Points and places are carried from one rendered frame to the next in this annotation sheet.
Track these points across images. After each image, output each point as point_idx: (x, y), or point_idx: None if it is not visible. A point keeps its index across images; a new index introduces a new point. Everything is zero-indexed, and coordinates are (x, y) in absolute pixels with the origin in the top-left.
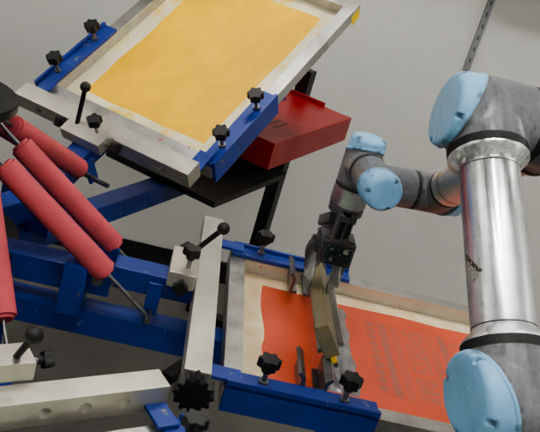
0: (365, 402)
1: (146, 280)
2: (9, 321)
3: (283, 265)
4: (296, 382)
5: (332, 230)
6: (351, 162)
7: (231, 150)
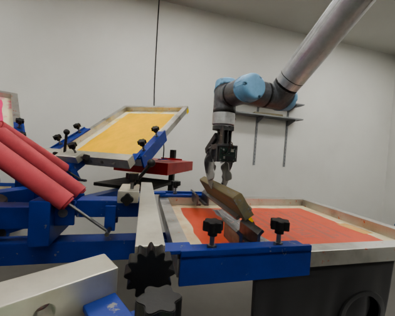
0: (291, 242)
1: (103, 205)
2: None
3: (188, 195)
4: None
5: (218, 143)
6: (221, 89)
7: (148, 151)
